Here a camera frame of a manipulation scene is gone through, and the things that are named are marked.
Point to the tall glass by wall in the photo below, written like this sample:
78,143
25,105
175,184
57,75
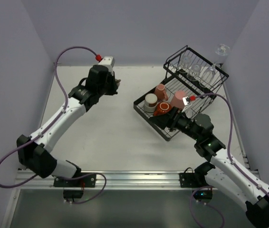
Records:
222,51

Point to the middle clear wine glass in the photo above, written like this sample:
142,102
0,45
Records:
194,72

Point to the black controller box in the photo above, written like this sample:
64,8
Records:
72,194
203,194

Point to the left black controller box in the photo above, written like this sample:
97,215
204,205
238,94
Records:
72,194

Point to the black wire dish rack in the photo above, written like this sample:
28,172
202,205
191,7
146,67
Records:
178,77

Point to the white brown ceramic cup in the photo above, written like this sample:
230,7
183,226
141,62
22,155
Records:
150,102

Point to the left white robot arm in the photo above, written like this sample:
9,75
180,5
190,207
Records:
35,150

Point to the right black controller box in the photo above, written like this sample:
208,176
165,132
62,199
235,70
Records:
203,194

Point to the left clear wine glass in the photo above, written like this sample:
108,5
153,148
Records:
184,63

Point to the clear wine glass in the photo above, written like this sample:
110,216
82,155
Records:
184,63
208,75
194,72

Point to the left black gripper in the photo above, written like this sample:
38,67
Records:
112,86

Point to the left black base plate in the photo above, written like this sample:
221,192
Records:
88,181

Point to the salmon pink mug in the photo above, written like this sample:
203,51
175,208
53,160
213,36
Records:
160,92

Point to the orange ceramic mug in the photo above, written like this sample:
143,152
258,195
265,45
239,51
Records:
162,108

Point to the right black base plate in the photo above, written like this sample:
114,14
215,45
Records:
191,180

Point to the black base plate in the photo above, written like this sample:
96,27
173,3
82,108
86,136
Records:
88,181
191,180

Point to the pink tall tumbler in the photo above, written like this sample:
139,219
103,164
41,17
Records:
177,100

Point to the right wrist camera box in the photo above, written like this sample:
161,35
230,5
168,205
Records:
187,101

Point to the right clear wine glass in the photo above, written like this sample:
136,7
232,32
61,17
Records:
208,75

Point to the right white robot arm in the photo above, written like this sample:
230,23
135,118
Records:
221,169

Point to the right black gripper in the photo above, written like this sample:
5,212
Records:
172,118

